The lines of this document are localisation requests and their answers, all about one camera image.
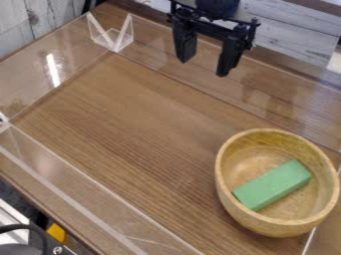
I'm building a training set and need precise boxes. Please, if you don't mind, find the black cable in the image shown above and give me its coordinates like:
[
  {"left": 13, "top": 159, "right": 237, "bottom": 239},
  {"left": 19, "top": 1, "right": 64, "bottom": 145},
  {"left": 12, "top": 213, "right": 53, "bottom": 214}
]
[{"left": 0, "top": 223, "right": 49, "bottom": 255}]

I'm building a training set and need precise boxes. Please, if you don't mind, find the green rectangular block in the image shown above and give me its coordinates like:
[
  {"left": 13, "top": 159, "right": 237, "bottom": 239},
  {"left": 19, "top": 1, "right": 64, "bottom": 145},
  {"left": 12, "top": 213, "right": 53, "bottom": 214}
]
[{"left": 233, "top": 159, "right": 313, "bottom": 211}]

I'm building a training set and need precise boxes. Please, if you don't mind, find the brown wooden bowl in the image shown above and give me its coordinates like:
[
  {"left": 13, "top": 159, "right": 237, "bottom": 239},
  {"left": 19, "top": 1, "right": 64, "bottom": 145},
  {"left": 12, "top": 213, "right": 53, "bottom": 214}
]
[{"left": 214, "top": 128, "right": 339, "bottom": 238}]

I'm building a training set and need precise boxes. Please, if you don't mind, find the clear acrylic corner bracket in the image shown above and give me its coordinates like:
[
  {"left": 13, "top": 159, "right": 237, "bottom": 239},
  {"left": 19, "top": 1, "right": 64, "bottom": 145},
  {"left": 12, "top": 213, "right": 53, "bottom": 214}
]
[{"left": 85, "top": 13, "right": 135, "bottom": 53}]

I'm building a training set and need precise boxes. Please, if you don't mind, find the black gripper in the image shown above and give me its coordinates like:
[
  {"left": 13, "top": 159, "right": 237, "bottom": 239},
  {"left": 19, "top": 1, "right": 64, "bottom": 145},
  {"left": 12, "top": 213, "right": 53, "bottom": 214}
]
[{"left": 168, "top": 0, "right": 261, "bottom": 77}]

